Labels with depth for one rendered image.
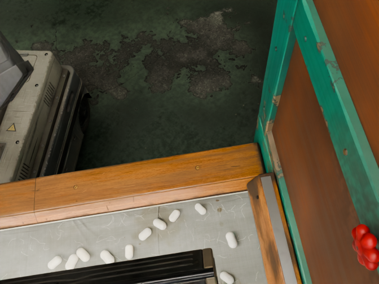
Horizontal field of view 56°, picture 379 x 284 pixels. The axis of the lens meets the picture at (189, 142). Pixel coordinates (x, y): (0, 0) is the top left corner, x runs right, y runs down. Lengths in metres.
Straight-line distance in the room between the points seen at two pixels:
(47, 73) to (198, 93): 0.77
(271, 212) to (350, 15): 0.48
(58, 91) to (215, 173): 0.94
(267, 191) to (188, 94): 1.20
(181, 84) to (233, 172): 1.12
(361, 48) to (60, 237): 0.80
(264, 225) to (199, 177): 0.21
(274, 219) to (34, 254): 0.58
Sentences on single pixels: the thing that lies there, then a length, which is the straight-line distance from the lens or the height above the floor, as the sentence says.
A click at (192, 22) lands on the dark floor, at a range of 2.23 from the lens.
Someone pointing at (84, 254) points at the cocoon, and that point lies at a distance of 0.92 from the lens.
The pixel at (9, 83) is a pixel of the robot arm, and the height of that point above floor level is 1.07.
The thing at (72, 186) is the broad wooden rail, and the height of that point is 0.76.
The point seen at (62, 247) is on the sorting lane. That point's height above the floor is 0.74.
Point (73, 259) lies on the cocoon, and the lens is 0.92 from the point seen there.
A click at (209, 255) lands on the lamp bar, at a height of 1.08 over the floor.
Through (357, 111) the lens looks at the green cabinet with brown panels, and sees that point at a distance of 0.41.
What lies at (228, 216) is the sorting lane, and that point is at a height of 0.74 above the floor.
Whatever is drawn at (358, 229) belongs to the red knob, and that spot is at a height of 1.25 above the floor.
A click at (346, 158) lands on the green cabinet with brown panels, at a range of 0.43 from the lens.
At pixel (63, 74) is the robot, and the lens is 1.69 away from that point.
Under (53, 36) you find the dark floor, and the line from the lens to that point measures 2.40.
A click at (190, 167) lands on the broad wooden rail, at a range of 0.91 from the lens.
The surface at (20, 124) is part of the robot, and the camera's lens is 1.50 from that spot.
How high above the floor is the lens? 1.61
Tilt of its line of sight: 64 degrees down
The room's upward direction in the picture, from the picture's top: 12 degrees counter-clockwise
